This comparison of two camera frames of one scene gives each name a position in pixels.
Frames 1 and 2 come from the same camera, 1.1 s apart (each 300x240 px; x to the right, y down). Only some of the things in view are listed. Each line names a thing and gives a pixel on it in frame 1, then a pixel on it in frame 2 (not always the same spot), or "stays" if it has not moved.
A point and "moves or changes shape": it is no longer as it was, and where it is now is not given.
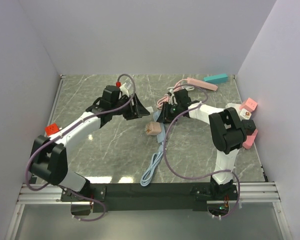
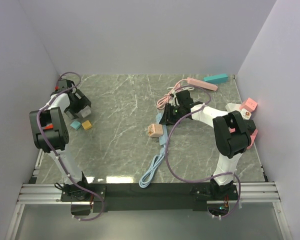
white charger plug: x=150 y=109 moves or changes shape
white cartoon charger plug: x=245 y=114 stays
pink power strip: x=202 y=84 stays
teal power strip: x=217 y=79 stays
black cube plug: x=249 y=126 stays
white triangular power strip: x=236 y=106 stays
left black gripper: x=140 y=110 → x=83 y=102
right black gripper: x=164 y=116 stays
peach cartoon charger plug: x=153 y=128 moves or changes shape
